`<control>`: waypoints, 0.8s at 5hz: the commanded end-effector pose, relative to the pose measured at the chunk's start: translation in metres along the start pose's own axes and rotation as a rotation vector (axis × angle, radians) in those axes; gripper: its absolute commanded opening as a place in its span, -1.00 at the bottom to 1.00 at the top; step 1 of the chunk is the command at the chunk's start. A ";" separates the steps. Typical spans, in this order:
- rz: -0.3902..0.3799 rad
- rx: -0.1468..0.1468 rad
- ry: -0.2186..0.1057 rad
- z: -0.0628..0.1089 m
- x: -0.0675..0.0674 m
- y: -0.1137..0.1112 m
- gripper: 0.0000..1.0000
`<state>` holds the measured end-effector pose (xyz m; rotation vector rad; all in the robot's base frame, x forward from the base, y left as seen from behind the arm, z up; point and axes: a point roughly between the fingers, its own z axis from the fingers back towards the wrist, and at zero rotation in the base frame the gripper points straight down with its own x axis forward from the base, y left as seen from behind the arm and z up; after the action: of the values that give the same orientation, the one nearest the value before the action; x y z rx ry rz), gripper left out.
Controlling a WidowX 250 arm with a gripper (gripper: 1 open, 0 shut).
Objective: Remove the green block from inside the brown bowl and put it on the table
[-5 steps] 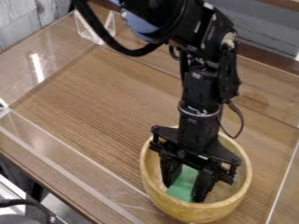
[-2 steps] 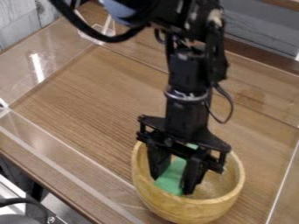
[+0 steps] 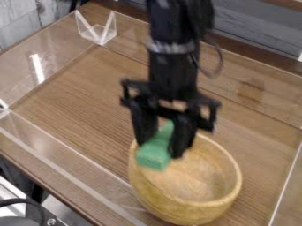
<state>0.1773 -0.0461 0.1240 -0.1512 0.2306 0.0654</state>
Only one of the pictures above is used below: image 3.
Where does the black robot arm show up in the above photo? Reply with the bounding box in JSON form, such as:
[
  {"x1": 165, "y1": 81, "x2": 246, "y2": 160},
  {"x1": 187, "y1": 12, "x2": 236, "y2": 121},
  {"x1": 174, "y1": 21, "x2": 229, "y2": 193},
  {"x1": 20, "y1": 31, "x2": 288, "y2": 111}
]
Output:
[{"x1": 121, "y1": 0, "x2": 221, "y2": 159}]

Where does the clear acrylic corner bracket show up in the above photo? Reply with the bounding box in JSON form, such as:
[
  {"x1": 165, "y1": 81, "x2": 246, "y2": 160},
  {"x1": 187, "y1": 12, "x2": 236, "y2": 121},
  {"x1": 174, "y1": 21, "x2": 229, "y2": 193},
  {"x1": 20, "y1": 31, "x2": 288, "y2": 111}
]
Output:
[{"x1": 75, "y1": 11, "x2": 117, "y2": 46}]

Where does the clear acrylic front wall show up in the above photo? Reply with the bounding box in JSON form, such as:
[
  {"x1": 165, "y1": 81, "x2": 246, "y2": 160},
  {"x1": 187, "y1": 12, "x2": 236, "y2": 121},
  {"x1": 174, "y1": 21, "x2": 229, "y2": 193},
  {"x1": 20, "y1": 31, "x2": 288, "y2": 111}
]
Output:
[{"x1": 0, "y1": 109, "x2": 177, "y2": 226}]

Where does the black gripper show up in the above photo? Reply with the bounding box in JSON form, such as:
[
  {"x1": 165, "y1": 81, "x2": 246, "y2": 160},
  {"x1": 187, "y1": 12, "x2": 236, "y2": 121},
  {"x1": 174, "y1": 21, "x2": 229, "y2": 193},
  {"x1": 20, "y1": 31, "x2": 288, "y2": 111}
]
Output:
[{"x1": 121, "y1": 49, "x2": 222, "y2": 159}]

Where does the black metal frame bracket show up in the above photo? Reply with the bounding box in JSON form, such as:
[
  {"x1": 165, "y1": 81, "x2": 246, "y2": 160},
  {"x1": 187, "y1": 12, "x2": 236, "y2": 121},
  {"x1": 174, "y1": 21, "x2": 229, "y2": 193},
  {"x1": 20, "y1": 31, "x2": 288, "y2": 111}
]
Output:
[{"x1": 26, "y1": 197, "x2": 70, "y2": 226}]

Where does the brown wooden bowl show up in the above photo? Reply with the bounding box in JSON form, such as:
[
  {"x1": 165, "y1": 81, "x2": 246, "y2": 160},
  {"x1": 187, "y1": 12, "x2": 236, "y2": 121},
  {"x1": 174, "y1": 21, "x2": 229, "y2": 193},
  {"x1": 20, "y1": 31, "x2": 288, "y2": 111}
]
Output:
[{"x1": 129, "y1": 134, "x2": 244, "y2": 226}]

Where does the green rectangular block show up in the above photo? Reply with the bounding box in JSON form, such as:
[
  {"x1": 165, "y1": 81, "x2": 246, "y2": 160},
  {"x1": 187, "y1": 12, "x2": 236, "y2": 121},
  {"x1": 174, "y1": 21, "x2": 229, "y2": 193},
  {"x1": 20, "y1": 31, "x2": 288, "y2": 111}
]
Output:
[{"x1": 137, "y1": 120, "x2": 174, "y2": 170}]

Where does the black cable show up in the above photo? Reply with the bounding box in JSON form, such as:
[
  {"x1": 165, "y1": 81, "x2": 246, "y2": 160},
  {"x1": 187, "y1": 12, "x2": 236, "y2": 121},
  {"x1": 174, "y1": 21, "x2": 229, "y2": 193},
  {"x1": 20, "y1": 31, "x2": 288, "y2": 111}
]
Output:
[{"x1": 0, "y1": 198, "x2": 46, "y2": 226}]

